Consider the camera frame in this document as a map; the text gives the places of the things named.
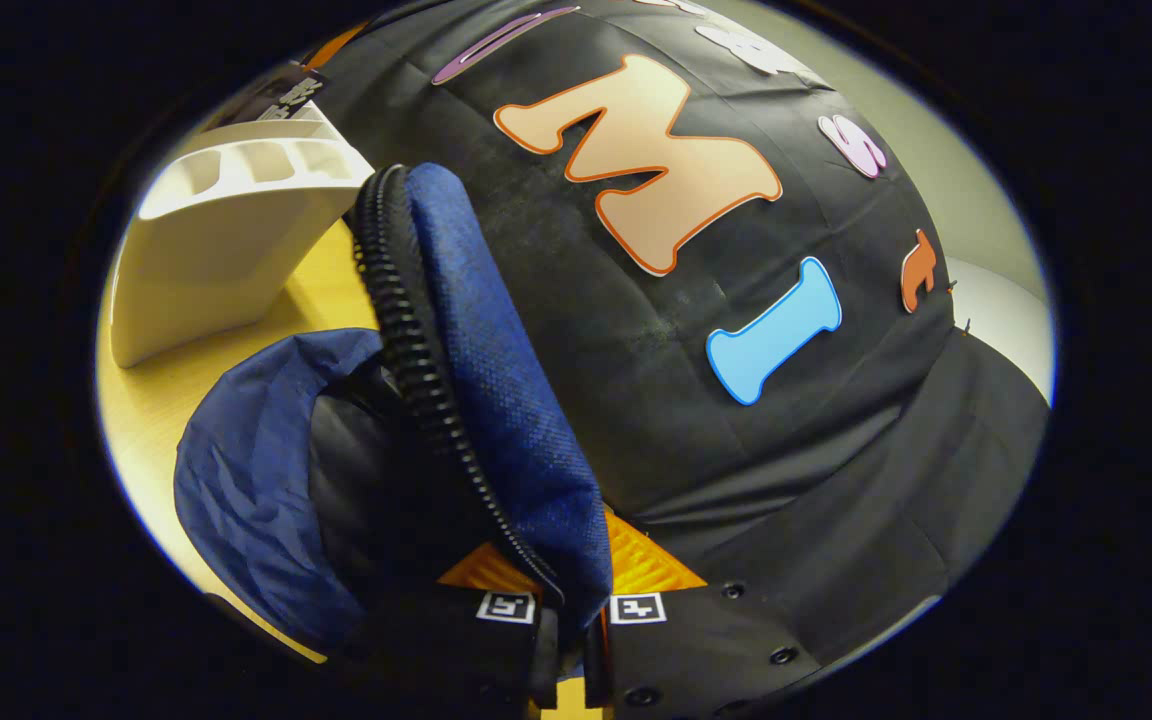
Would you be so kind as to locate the black backdrop cloth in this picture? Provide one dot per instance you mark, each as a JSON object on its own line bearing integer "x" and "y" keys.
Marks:
{"x": 636, "y": 400}

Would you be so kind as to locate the blue schoolbag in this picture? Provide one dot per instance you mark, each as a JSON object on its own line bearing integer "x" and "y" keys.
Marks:
{"x": 506, "y": 400}

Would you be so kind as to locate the portrait cover book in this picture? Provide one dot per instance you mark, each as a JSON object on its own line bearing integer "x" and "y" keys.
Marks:
{"x": 281, "y": 100}

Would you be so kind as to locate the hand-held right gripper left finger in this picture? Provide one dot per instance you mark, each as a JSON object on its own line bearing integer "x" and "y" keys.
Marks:
{"x": 436, "y": 650}

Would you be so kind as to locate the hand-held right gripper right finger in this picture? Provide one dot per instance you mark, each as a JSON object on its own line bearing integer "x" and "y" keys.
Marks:
{"x": 696, "y": 650}

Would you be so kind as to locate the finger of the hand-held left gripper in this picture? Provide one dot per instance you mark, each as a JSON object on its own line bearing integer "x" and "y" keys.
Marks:
{"x": 334, "y": 47}

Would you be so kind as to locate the white bookshelf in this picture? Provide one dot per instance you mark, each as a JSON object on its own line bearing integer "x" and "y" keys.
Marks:
{"x": 216, "y": 270}

